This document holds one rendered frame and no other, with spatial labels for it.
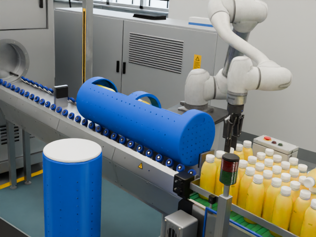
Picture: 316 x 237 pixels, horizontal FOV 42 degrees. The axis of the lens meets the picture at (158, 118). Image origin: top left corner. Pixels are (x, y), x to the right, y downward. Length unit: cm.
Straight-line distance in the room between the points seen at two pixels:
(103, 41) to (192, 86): 200
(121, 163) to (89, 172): 42
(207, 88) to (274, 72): 85
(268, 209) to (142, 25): 272
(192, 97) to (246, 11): 69
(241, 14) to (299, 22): 244
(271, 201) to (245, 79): 53
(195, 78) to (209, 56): 107
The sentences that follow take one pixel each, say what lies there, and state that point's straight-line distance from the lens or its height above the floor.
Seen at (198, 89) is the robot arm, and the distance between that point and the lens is 267.
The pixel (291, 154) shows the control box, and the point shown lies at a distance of 214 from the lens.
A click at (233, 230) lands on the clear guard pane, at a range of 174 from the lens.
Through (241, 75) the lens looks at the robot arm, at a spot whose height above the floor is 147.
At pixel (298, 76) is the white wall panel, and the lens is 476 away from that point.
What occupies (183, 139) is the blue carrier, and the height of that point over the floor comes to 112.
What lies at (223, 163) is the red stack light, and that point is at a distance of 151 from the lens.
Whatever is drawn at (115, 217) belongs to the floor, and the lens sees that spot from 346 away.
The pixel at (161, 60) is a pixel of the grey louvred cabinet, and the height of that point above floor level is 110.
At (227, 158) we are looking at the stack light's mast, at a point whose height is 126.
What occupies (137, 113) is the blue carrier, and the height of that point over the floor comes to 116.
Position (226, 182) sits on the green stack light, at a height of 117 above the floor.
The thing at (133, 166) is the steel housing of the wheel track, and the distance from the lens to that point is 230.
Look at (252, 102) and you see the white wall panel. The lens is 501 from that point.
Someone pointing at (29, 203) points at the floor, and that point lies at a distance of 369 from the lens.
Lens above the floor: 185
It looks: 19 degrees down
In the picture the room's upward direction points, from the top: 4 degrees clockwise
